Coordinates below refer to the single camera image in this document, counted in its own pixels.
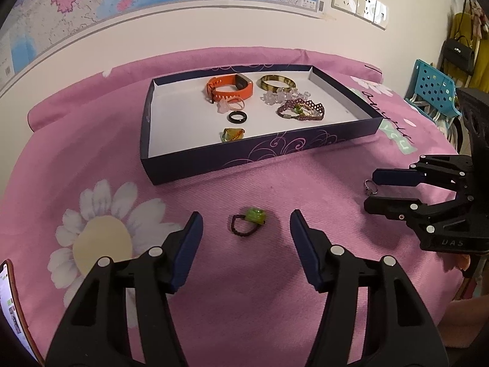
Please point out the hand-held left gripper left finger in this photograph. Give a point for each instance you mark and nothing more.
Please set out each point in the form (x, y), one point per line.
(185, 252)

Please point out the blue perforated plastic chair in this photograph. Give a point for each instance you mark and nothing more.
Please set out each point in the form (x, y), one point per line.
(431, 84)

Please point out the black handbag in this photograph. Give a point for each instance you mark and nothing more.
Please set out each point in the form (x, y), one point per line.
(456, 55)

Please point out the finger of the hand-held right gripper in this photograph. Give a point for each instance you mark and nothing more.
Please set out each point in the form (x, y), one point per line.
(389, 205)
(393, 177)

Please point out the gold bangle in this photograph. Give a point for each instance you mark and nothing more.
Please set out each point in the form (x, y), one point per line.
(267, 86)

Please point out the orange watch band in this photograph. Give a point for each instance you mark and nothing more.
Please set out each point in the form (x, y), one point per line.
(229, 92)

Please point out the pink stone pendant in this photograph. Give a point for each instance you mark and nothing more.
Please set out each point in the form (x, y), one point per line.
(225, 105)

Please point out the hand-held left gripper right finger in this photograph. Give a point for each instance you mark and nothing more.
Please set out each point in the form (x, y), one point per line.
(305, 248)

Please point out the pink plush toy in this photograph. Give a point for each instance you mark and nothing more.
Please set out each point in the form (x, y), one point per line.
(476, 19)

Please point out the dark purple cardboard box tray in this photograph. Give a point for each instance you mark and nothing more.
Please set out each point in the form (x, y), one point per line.
(183, 137)

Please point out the white wall sockets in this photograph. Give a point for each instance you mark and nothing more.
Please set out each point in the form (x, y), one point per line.
(372, 9)

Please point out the smartphone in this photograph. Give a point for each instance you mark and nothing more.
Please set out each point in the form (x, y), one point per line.
(13, 313)

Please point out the person's right forearm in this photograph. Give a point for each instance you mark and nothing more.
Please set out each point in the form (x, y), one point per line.
(466, 325)

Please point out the yellow garment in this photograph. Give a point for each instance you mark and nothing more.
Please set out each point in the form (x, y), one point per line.
(479, 65)

